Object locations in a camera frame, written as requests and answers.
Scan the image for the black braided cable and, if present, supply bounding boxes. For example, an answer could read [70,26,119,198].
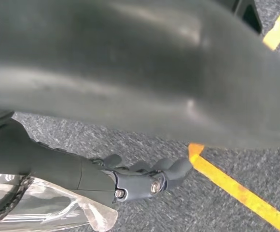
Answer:
[0,175,33,232]

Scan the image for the clear plastic wrist cover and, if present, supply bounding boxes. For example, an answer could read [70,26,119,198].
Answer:
[0,174,119,232]

